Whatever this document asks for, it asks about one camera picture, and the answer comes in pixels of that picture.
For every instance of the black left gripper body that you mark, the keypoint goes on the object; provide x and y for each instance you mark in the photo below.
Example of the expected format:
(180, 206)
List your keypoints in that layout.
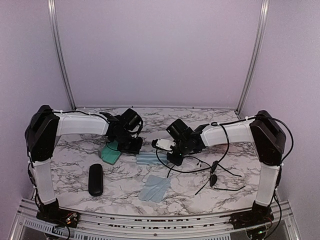
(126, 144)

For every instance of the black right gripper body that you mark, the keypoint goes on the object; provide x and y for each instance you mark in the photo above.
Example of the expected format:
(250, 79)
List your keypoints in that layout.
(184, 149)

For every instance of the grey marbled glasses case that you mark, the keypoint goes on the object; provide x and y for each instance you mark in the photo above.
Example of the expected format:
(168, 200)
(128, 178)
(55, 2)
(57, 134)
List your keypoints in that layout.
(109, 153)

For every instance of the light blue cleaning cloth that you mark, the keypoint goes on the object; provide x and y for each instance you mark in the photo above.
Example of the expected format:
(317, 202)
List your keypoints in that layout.
(150, 158)

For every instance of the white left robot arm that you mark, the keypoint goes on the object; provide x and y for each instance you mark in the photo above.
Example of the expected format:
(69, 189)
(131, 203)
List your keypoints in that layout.
(47, 124)

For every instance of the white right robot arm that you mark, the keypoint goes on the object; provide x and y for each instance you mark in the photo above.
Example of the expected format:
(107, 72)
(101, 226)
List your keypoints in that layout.
(262, 130)

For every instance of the black rimless sunglasses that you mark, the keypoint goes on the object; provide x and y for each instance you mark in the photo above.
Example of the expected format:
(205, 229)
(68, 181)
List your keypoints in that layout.
(213, 179)

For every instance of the black glasses case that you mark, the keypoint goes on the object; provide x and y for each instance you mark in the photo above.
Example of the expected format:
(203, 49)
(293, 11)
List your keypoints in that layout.
(95, 180)

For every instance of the light blue cloth front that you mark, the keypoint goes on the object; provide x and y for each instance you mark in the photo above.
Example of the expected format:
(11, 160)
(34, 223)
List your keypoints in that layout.
(154, 189)

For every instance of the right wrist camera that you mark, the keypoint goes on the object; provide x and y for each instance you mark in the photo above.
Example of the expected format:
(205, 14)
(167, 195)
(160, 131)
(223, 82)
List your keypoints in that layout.
(163, 144)

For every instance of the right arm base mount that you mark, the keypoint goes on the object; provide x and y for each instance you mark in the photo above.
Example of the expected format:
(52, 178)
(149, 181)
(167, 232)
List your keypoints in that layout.
(259, 214)

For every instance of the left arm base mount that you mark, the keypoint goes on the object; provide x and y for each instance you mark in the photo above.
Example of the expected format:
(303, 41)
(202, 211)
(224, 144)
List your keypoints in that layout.
(52, 213)

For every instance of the aluminium front rail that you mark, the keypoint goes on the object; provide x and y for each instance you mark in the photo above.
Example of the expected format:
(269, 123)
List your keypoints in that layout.
(103, 226)

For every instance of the aluminium frame post left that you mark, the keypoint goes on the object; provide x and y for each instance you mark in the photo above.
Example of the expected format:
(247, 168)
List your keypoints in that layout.
(54, 25)

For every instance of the aluminium frame post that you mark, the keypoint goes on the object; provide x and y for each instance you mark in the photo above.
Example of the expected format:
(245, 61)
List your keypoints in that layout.
(257, 46)
(54, 25)

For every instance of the aluminium frame post right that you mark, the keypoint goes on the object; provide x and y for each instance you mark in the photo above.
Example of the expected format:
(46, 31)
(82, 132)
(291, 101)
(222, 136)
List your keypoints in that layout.
(257, 46)

